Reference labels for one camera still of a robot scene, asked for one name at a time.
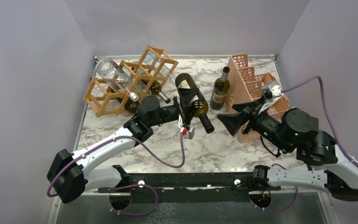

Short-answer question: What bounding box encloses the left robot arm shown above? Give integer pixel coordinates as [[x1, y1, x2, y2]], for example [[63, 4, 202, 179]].
[[47, 97, 269, 210]]

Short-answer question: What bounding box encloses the green wine bottle silver neck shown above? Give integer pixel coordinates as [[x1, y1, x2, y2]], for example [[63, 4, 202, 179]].
[[210, 66, 230, 110]]

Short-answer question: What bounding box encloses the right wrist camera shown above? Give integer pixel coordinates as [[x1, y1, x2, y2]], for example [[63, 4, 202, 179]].
[[180, 127, 195, 140]]

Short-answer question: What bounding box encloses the clear glass jug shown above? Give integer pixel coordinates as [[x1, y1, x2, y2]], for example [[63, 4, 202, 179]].
[[96, 57, 129, 94]]

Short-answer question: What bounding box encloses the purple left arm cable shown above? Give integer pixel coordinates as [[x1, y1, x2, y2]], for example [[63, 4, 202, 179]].
[[279, 76, 358, 178]]

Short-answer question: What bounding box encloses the dark green wine bottle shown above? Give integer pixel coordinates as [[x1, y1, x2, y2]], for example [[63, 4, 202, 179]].
[[124, 99, 140, 113]]

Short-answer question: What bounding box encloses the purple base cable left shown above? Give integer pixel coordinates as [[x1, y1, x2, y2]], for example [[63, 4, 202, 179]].
[[108, 184, 159, 217]]

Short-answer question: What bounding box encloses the pink plastic organizer rack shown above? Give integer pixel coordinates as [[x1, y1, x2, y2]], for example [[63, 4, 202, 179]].
[[225, 53, 291, 143]]

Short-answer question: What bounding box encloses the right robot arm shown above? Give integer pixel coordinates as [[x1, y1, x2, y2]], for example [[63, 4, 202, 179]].
[[217, 85, 358, 202]]

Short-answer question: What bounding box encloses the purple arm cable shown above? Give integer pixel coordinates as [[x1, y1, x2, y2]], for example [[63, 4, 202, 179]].
[[46, 133, 186, 198], [279, 76, 358, 178]]

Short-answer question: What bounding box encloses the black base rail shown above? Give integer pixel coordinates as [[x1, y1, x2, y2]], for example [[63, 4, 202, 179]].
[[64, 165, 282, 205]]

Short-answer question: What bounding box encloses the wooden wine rack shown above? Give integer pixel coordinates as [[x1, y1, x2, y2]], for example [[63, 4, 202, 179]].
[[83, 45, 178, 117]]

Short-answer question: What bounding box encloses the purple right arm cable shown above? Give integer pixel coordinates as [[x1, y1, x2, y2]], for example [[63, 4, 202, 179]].
[[46, 133, 186, 198]]

